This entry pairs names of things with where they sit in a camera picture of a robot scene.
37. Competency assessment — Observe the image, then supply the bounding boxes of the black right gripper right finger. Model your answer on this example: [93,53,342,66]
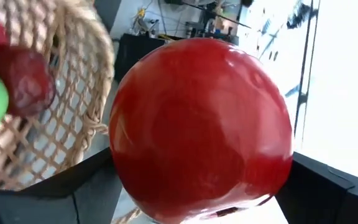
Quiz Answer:
[274,151,358,224]

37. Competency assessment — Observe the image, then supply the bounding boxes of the woven straw basket with handles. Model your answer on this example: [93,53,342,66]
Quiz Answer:
[0,0,143,224]

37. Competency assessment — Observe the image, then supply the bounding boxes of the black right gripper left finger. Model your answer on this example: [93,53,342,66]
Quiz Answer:
[0,147,124,224]

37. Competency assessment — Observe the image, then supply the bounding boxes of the dark red apple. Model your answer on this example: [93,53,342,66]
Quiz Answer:
[0,45,58,118]

